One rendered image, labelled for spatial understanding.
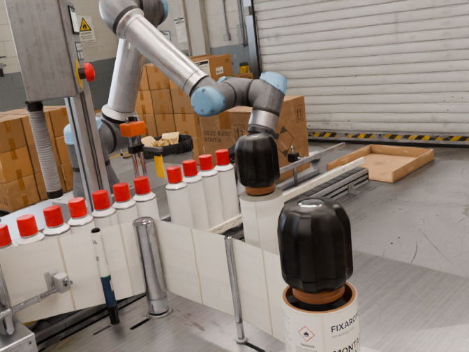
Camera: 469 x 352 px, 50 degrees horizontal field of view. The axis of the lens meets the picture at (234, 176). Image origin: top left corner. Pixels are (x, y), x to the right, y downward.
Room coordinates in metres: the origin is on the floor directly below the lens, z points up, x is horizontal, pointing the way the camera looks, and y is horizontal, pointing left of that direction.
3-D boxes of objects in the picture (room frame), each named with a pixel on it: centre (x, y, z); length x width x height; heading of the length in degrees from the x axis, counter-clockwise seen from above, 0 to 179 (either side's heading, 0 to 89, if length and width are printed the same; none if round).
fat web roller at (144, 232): (0.84, 0.17, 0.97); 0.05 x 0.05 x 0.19
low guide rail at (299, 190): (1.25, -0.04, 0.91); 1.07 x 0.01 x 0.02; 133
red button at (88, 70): (1.03, 0.27, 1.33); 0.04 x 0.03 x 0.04; 8
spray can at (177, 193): (1.13, 0.14, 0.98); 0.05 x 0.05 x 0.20
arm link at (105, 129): (1.55, 0.44, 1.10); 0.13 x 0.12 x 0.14; 149
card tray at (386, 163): (1.75, -0.53, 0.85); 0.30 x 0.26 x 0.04; 133
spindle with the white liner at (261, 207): (0.92, -0.05, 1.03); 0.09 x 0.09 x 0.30
